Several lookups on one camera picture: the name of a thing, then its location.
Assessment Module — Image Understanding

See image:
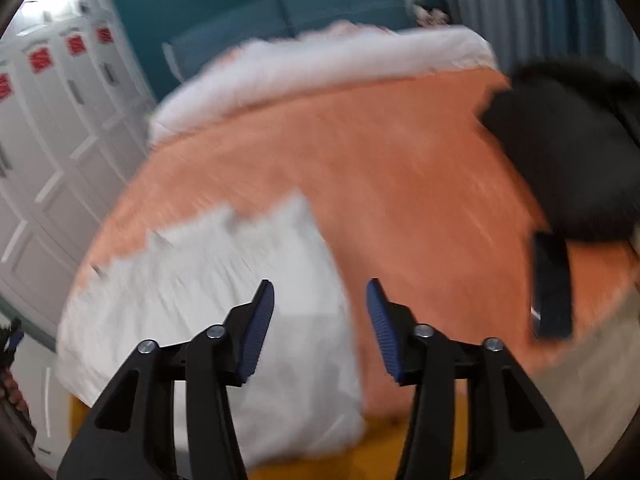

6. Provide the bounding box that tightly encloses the black and white plush toy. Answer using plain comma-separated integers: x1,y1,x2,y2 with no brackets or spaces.
415,5,451,27

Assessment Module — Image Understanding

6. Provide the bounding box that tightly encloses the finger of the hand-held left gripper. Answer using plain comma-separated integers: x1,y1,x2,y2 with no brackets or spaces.
0,317,24,361

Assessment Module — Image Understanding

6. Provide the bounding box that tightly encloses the white quilted zip jacket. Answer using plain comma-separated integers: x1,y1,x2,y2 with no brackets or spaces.
56,191,368,468

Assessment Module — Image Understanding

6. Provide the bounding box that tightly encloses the orange fleece blanket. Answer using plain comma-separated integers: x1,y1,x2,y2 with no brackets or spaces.
75,67,631,421

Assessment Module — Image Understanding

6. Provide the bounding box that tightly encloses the black phone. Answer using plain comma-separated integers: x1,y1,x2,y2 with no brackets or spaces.
530,230,575,341

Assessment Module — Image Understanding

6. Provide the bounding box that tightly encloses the white panelled wardrobe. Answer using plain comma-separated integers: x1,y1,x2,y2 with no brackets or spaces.
0,0,158,331

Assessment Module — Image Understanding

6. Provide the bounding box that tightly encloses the blue padded headboard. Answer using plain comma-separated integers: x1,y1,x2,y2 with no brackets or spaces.
162,0,417,88

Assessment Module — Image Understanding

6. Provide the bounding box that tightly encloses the white duvet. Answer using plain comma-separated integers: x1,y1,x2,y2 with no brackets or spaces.
147,20,501,148

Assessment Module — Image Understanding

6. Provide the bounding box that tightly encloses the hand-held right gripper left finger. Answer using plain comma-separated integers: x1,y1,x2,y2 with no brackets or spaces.
57,279,276,480

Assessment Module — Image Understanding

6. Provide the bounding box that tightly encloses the white door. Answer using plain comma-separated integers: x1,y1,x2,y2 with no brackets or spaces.
10,335,76,461

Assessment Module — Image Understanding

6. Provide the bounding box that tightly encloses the grey blue curtain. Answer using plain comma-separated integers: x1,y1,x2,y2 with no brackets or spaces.
432,0,640,86

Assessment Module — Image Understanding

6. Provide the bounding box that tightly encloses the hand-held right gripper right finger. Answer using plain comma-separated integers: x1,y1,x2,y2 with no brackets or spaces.
366,278,586,480

